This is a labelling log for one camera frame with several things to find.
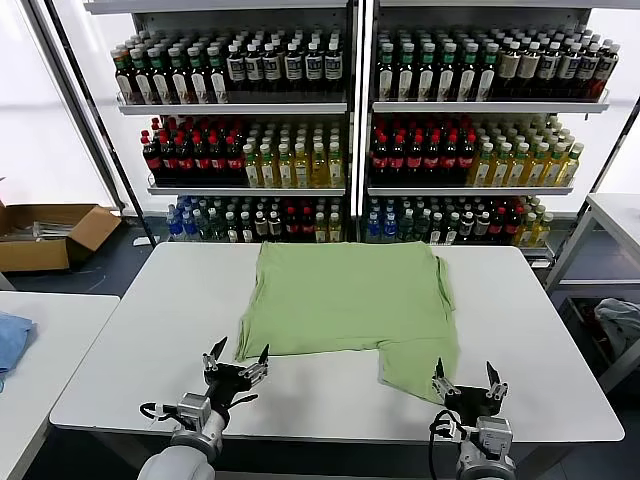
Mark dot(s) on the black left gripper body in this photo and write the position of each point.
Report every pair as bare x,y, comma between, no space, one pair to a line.
232,385

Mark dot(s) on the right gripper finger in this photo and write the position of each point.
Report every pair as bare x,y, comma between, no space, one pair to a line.
442,385
497,387

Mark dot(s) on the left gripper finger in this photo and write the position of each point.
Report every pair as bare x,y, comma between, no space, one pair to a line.
257,367
212,360

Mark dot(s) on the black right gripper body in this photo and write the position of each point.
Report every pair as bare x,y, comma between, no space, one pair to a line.
475,400

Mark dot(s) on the light green polo shirt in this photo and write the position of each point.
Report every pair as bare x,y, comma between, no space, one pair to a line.
350,300

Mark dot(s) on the grey white clothes pile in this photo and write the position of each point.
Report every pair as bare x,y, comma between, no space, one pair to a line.
620,320

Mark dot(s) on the silver right wrist module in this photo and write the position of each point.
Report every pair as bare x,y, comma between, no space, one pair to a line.
495,432

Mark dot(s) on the silver wrist module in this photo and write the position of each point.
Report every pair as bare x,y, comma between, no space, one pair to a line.
495,432
195,407

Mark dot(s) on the silver left wrist module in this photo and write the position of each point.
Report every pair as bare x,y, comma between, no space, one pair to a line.
195,407

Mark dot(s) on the clear green labelled bottle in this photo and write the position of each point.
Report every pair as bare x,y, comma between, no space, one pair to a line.
422,227
216,227
202,226
406,227

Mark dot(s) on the blue water bottle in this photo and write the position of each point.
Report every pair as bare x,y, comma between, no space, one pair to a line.
189,226
174,225
389,227
374,227

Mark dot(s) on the small white floor object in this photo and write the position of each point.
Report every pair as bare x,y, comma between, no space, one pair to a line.
141,241

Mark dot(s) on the red capped cola bottle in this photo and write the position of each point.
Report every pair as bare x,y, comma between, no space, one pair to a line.
235,162
185,162
496,226
151,162
380,161
397,161
449,161
168,162
218,162
292,227
307,227
432,161
415,161
466,160
201,162
511,225

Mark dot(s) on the blue folded cloth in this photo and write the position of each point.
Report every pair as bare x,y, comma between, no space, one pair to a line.
12,340

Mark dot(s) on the open cardboard box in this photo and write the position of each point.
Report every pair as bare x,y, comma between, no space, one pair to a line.
35,252

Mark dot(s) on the clear wrapped items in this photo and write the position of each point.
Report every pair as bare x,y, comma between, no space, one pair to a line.
45,230

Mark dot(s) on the white framed side table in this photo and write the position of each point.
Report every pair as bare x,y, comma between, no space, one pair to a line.
615,205

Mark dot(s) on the white vertical light strip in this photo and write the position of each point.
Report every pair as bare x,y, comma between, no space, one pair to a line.
357,150

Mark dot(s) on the grey shelf unit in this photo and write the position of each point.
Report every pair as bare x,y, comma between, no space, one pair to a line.
225,108
475,106

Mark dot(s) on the black slanted metal pole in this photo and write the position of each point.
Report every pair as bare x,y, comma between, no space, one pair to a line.
607,160
93,100

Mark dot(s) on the dark tea bottle green cap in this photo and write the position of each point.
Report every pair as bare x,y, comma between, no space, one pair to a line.
386,80
218,85
162,85
199,85
126,85
428,80
180,85
407,80
448,80
469,80
487,80
144,85

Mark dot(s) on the dark bottle blue white label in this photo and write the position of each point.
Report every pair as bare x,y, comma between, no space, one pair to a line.
333,66
549,65
314,66
587,66
569,65
271,66
606,67
254,67
294,66
236,67

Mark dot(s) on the dark bottle beige label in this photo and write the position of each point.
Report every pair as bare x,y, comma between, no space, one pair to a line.
509,65
529,65

